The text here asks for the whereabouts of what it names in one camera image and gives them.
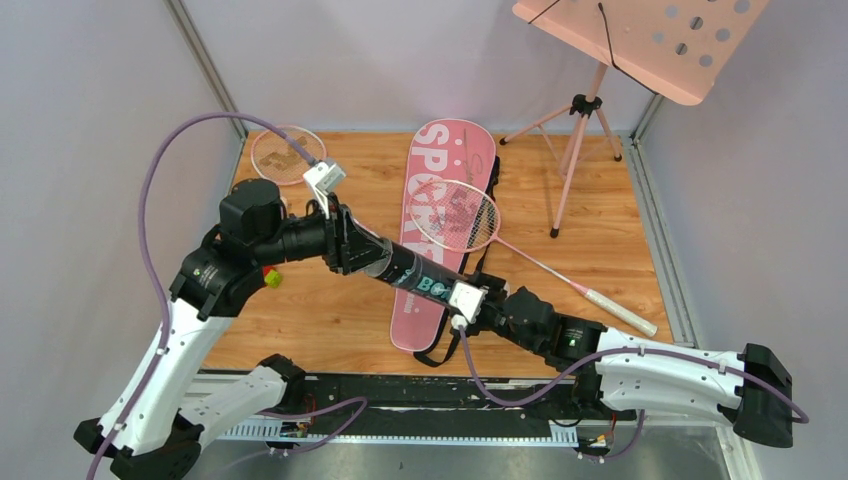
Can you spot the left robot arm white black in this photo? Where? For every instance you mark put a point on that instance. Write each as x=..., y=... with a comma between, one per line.
x=151, y=432

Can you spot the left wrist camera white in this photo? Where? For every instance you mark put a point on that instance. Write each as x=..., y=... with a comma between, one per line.
x=322, y=178

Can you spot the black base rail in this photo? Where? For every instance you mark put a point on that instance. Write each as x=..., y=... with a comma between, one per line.
x=425, y=410

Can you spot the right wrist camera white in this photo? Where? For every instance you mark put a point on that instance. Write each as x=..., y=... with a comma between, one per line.
x=464, y=303

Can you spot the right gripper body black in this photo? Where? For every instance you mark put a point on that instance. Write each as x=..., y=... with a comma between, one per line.
x=492, y=318

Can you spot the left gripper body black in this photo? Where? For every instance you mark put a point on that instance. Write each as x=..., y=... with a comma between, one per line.
x=338, y=244

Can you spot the yellow red green toy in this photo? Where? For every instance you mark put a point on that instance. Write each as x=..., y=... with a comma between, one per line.
x=271, y=277

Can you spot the pink music stand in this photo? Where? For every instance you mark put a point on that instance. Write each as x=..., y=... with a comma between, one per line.
x=675, y=49

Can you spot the pink racket far left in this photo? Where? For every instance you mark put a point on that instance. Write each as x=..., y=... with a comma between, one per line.
x=274, y=159

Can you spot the black shuttlecock tube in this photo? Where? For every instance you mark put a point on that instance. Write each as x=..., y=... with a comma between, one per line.
x=419, y=275

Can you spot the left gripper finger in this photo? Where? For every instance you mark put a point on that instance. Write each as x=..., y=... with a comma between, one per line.
x=372, y=267
x=363, y=243

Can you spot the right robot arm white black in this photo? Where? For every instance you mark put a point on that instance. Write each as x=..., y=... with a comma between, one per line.
x=750, y=390

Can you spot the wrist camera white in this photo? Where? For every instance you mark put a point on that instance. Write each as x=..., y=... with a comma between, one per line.
x=464, y=303
x=322, y=178

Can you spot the pink racket bag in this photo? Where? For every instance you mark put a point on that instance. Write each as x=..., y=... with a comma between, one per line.
x=452, y=149

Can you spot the pink racket on bag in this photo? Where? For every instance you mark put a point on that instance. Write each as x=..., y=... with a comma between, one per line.
x=462, y=218

